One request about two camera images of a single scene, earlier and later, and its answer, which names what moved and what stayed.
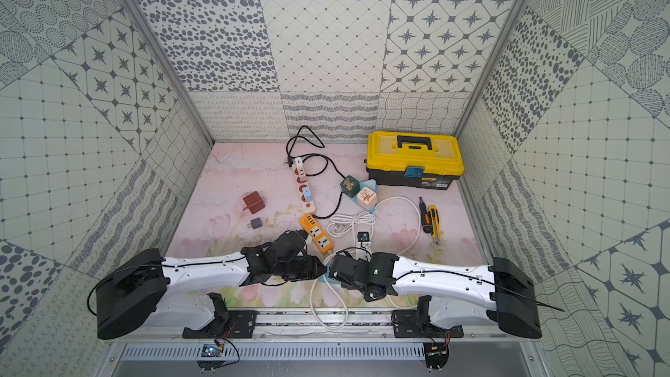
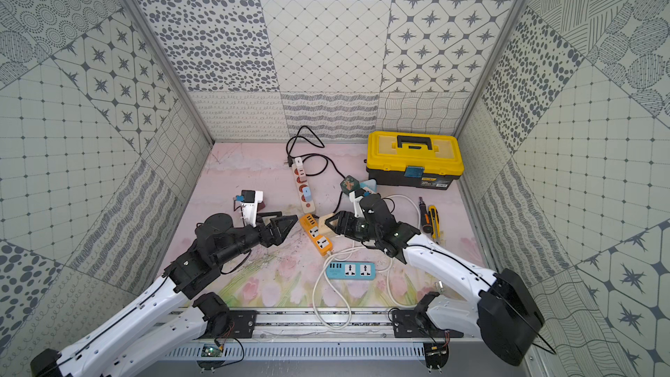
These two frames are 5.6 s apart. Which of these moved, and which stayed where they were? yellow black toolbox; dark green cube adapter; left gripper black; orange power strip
Moved: left gripper black
Stayed: yellow black toolbox; orange power strip; dark green cube adapter
